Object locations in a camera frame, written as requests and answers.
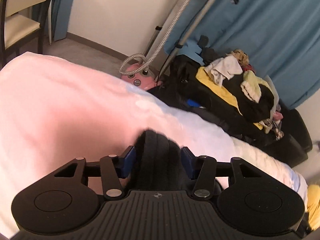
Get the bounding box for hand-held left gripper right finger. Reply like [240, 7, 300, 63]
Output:
[180, 146, 265, 201]

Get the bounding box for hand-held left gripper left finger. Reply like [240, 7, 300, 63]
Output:
[53, 145, 137, 201]

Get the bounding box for black pants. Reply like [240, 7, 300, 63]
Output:
[134, 129, 223, 195]

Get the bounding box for pile of clothes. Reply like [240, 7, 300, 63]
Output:
[150, 36, 284, 140]

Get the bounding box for pink garment steamer base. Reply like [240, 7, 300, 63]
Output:
[120, 64, 164, 90]

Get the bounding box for white bed blanket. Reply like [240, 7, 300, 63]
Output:
[0, 52, 308, 239]

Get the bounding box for black ottoman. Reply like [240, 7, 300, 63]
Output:
[232, 107, 313, 168]

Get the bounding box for yellow cloth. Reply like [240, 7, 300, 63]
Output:
[306, 185, 320, 230]

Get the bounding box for wide blue curtain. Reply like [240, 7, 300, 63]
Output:
[164, 0, 320, 110]

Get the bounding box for narrow blue curtain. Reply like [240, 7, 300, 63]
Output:
[51, 0, 78, 42]

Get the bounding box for beige chair with black frame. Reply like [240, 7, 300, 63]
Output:
[0, 0, 58, 65]

